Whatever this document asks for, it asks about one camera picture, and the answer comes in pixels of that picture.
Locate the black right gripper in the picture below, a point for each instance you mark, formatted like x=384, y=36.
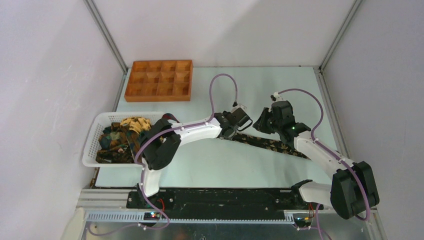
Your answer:
x=260, y=124

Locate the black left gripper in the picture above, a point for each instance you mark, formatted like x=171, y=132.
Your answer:
x=230, y=137

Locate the black gold floral tie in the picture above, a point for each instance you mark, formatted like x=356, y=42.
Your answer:
x=268, y=144

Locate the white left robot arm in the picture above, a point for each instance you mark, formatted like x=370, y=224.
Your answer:
x=159, y=144

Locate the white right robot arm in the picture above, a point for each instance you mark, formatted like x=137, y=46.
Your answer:
x=353, y=189

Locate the dark red striped tie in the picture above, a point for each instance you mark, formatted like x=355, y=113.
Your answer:
x=169, y=118

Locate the wooden compartment tray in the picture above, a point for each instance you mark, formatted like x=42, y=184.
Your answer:
x=160, y=81

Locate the green gold patterned tie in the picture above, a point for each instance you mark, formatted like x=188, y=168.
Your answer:
x=121, y=140

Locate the white plastic basket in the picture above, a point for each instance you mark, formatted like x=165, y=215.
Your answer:
x=104, y=120

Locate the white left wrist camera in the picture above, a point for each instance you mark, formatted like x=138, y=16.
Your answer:
x=236, y=106

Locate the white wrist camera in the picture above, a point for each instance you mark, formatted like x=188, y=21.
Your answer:
x=236, y=106
x=276, y=97

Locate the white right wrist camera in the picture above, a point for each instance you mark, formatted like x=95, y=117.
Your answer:
x=276, y=97

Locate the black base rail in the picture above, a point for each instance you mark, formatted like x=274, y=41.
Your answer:
x=246, y=204

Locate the aluminium frame rail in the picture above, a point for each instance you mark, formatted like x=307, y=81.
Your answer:
x=110, y=205

